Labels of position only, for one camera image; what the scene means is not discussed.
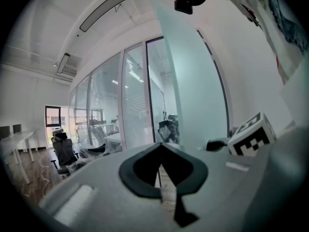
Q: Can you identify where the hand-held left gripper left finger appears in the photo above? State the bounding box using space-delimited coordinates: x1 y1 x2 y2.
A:
38 142 177 232

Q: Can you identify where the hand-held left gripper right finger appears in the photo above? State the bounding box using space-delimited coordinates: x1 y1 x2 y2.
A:
160 142 275 232

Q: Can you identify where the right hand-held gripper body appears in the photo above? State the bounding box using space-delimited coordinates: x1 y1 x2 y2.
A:
228 112 276 157

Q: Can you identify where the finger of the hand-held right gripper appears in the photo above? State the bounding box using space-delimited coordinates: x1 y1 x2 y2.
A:
206 139 229 152

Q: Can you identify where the frosted glass door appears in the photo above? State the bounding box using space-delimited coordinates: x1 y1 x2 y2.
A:
149 0 229 152

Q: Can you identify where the black plastic-wrapped bundle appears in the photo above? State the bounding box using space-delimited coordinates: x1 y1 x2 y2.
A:
158 114 180 145

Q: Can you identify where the plastic-wrapped white chair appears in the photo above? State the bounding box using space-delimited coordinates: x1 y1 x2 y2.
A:
76 126 107 158

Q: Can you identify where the black-framed window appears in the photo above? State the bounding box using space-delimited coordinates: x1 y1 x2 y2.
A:
44 105 70 151

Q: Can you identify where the white desk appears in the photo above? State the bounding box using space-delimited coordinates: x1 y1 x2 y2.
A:
0 129 41 186

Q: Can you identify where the person's white jacket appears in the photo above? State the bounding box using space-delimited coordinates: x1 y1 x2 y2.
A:
216 0 309 86

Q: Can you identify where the ceiling air vent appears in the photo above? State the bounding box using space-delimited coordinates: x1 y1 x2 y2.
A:
57 65 78 83

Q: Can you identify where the long black-rimmed ceiling light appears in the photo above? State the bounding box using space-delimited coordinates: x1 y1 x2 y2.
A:
79 0 135 33
56 53 71 74

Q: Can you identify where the white cable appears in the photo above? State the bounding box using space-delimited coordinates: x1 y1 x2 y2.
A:
38 153 50 198

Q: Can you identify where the glass partition wall with blinds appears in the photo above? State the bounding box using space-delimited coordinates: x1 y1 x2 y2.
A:
69 42 147 152

